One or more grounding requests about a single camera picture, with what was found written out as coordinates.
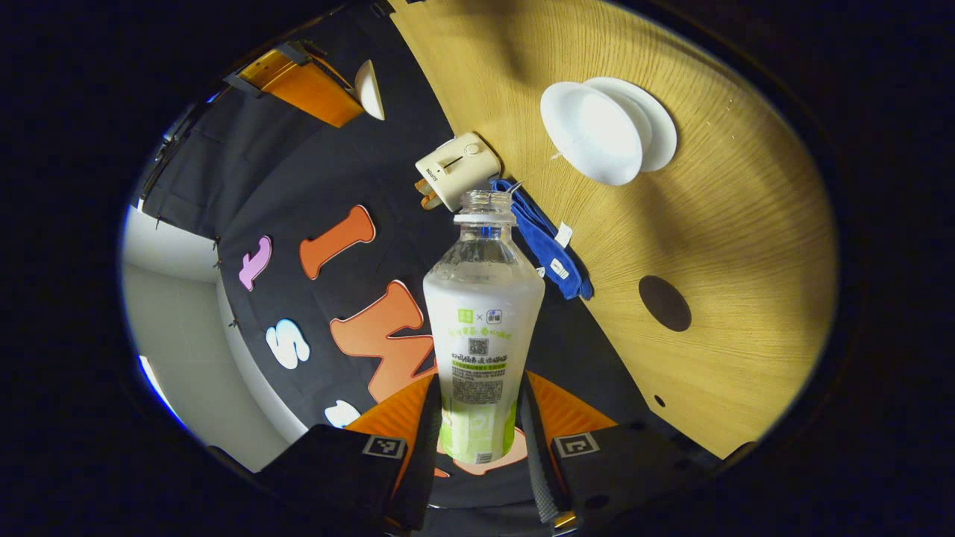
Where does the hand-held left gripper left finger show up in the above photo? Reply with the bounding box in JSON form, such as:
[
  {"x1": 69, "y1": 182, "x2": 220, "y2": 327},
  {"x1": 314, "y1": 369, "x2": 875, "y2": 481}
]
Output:
[{"x1": 261, "y1": 373, "x2": 445, "y2": 532}]

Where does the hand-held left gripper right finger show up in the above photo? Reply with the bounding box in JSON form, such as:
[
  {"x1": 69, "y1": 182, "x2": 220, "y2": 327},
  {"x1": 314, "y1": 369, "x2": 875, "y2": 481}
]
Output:
[{"x1": 519, "y1": 371, "x2": 717, "y2": 534}]

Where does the clear water bottle green label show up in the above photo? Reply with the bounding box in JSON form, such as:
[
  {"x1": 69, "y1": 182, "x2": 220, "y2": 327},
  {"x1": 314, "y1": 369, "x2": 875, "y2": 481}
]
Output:
[{"x1": 422, "y1": 189, "x2": 546, "y2": 465}]

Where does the dark round coaster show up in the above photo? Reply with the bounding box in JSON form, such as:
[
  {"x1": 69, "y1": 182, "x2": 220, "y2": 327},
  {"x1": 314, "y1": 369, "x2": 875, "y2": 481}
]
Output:
[{"x1": 639, "y1": 275, "x2": 692, "y2": 333}]

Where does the white toaster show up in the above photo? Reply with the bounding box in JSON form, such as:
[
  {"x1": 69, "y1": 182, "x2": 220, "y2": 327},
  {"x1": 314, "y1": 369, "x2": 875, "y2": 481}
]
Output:
[{"x1": 415, "y1": 132, "x2": 502, "y2": 213}]

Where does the blue towel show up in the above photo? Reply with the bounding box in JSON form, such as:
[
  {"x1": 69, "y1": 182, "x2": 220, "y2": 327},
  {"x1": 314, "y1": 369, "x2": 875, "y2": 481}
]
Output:
[{"x1": 489, "y1": 178, "x2": 595, "y2": 301}]

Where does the white saucer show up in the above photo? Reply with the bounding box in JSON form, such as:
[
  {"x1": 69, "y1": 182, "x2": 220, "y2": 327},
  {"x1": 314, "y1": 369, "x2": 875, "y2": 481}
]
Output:
[{"x1": 589, "y1": 76, "x2": 678, "y2": 173}]

